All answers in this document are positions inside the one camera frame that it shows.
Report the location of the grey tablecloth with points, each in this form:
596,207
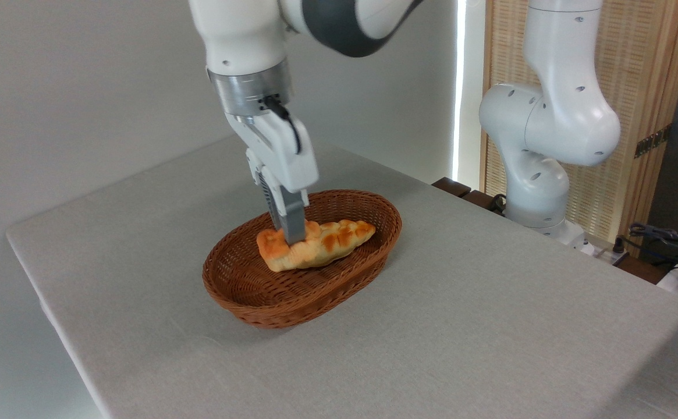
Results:
461,326

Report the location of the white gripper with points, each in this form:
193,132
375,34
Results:
283,160

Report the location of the white power strip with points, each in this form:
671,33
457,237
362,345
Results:
611,255

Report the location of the wooden slatted folding screen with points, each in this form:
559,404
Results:
635,70

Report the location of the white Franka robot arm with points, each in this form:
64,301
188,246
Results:
554,116

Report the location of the long braided bread loaf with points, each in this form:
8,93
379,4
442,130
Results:
333,241

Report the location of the black screen hinge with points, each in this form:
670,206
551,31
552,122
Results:
652,141

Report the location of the brown oval wicker basket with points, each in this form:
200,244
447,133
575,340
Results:
292,297

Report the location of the orange flower-shaped bread bun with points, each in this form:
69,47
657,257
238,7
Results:
272,244

